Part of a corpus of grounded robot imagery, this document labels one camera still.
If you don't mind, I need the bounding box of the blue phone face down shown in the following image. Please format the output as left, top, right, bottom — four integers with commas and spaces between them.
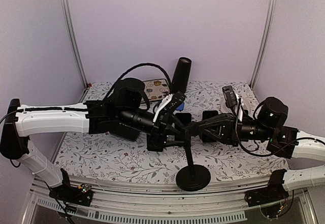
154, 101, 185, 112

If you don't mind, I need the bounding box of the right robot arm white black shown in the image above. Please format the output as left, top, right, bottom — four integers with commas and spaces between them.
187, 97, 324, 202

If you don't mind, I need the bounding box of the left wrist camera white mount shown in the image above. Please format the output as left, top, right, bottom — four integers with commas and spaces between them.
153, 91, 186, 122

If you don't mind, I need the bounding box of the black braided left cable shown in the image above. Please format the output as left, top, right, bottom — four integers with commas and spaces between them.
106, 62, 178, 100

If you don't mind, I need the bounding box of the black tall phone holder stand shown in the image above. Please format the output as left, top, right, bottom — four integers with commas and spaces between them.
176, 122, 211, 191

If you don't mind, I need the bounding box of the black cylindrical speaker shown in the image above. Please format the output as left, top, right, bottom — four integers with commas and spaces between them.
170, 57, 192, 93

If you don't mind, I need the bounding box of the left aluminium frame post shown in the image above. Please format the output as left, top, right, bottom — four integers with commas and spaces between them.
60, 0, 88, 88

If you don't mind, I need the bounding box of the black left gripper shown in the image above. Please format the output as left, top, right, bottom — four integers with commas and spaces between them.
118, 108, 192, 149

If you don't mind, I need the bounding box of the blue edged black phone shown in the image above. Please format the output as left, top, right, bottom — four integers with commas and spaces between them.
201, 110, 219, 143

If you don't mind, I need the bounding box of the small black phone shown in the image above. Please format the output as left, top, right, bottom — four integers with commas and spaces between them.
147, 133, 164, 152

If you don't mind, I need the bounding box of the teal cased dark phone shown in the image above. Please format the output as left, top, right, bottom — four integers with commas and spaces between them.
109, 124, 140, 142

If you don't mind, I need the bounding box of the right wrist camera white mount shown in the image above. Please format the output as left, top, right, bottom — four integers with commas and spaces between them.
222, 85, 244, 122

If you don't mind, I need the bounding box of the aluminium frame post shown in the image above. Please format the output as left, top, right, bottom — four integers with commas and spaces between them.
60, 0, 88, 88
249, 0, 277, 90

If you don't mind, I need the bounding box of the right aluminium frame post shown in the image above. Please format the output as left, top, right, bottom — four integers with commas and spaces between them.
249, 0, 277, 90

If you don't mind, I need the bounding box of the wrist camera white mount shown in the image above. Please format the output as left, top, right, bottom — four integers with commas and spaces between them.
222, 85, 244, 122
153, 91, 186, 122

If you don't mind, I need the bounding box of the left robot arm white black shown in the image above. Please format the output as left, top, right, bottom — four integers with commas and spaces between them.
1, 78, 185, 201

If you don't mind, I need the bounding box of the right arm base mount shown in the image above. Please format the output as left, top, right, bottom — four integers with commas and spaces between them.
244, 169, 289, 207

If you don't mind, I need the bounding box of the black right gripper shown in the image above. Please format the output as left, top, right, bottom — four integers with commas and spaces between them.
198, 112, 273, 146

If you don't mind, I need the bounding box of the floral square ceramic plate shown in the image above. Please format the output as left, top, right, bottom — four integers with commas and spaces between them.
144, 79, 170, 102

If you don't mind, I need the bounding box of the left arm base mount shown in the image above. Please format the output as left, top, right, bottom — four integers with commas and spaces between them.
49, 169, 93, 207

